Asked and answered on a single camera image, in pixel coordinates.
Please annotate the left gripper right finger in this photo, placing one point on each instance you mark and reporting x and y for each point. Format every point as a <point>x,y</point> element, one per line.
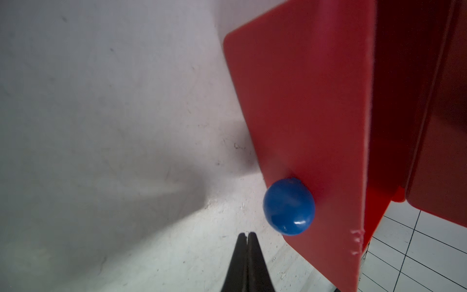
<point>258,275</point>

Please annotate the red bottom drawer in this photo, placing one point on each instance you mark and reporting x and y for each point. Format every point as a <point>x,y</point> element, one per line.
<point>303,74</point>

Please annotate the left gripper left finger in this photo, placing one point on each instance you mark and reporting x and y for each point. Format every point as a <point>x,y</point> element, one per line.
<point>237,273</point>

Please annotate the red drawer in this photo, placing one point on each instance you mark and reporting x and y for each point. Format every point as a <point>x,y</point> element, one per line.
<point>303,74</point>
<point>438,176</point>

